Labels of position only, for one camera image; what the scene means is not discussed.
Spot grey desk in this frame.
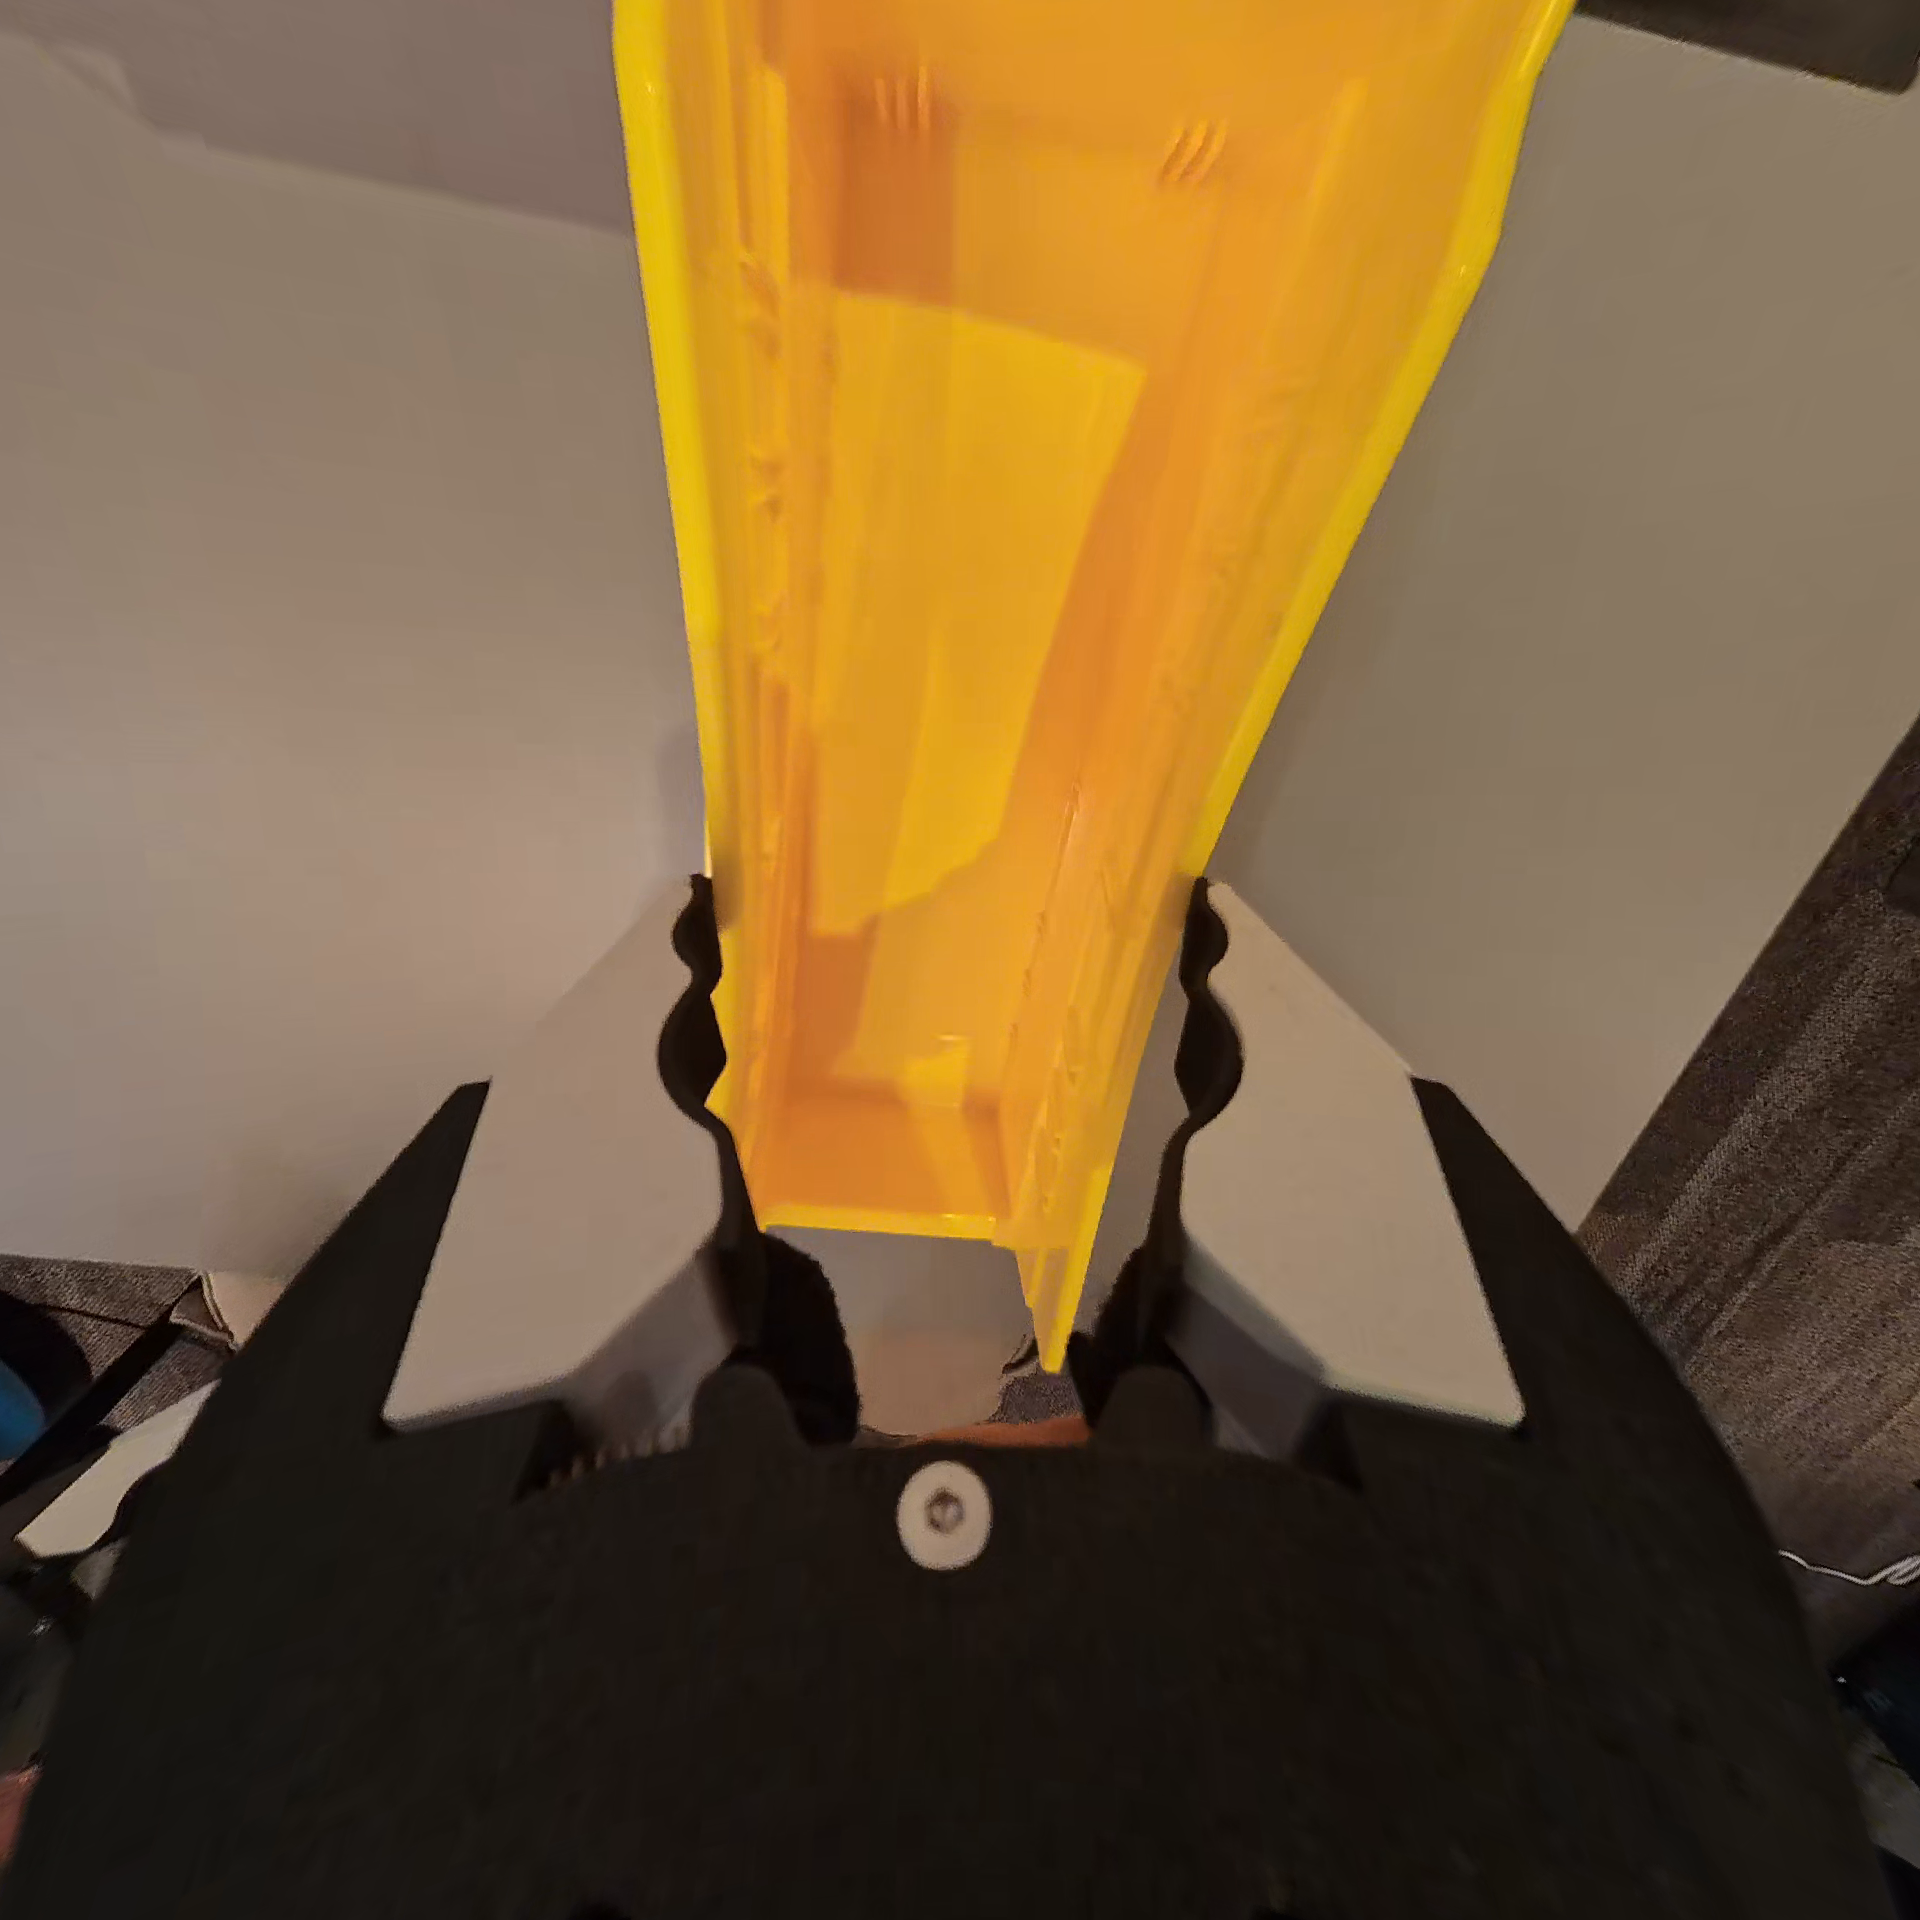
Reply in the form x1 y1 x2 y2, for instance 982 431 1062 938
0 0 1920 1279

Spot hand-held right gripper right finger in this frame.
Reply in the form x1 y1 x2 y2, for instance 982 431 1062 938
1148 880 1525 1466

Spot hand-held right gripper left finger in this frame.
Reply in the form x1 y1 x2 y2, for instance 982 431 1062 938
381 880 760 1449

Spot yellow plastic storage bin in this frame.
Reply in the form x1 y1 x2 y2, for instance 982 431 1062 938
613 0 1580 1375

